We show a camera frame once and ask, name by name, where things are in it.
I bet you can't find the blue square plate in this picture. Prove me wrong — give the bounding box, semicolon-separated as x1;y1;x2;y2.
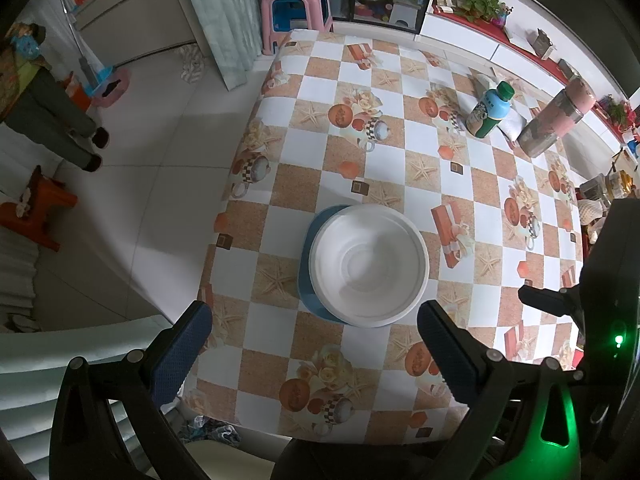
297;204;362;328

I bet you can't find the gold lid glass jar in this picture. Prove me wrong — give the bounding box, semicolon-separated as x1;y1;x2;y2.
605;170;636;200

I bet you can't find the green cap drink bottle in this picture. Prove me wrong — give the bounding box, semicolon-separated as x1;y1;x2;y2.
465;81;515;139

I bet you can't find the pink plastic stool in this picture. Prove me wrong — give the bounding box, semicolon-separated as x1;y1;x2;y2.
260;0;333;55

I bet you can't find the white folded cloth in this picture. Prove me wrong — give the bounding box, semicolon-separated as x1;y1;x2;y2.
472;73;526;144

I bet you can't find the white bowl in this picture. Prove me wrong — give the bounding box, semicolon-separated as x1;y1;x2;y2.
308;204;430;328

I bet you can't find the black television screen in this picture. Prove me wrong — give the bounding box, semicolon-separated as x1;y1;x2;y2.
534;0;639;98

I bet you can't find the white foam wrapped fruit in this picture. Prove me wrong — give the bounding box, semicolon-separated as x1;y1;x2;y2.
577;200;606;226

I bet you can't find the red small stool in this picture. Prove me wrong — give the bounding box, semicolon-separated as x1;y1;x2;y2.
0;165;78;252

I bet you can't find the potted green plant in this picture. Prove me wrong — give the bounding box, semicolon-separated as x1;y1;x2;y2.
454;0;502;23

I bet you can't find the pink steel thermos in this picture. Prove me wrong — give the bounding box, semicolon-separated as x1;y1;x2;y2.
516;76;596;158

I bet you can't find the person in dark trousers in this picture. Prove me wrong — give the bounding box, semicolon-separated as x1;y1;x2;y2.
1;22;110;172

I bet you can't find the checkered patterned tablecloth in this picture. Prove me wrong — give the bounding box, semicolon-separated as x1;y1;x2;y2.
182;29;582;444

